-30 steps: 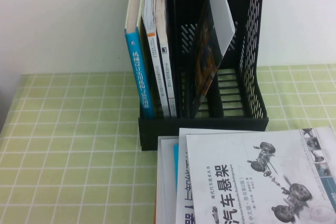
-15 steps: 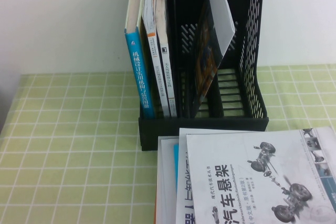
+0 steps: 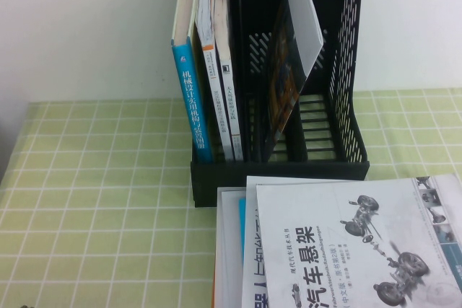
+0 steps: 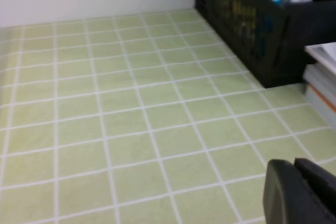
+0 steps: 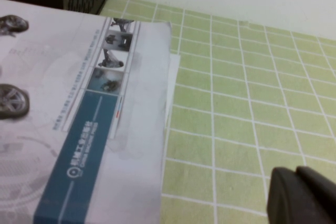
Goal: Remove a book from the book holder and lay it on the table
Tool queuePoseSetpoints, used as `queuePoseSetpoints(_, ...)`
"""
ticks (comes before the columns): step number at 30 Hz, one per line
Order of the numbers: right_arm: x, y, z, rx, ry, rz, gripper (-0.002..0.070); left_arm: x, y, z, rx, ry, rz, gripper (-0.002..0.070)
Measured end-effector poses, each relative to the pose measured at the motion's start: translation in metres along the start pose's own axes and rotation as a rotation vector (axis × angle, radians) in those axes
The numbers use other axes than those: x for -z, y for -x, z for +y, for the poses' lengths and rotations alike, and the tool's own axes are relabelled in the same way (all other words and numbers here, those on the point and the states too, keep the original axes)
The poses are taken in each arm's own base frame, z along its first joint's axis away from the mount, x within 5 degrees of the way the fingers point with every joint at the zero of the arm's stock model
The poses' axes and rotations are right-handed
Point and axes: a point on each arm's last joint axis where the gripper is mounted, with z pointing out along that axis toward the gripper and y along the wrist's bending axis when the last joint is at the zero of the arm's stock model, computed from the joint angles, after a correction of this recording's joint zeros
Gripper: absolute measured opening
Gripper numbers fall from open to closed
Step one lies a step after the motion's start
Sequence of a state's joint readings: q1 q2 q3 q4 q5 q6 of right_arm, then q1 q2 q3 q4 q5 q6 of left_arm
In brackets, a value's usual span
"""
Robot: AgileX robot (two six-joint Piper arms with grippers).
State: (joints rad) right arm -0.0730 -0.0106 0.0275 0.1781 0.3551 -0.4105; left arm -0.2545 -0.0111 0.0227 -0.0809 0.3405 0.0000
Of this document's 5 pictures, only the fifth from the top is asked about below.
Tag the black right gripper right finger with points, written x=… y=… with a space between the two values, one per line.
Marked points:
x=320 y=182

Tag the white car suspension book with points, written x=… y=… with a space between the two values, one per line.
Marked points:
x=52 y=77

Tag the green checkered tablecloth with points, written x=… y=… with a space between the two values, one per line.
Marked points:
x=236 y=103

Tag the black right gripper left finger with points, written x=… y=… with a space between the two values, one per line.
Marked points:
x=294 y=200

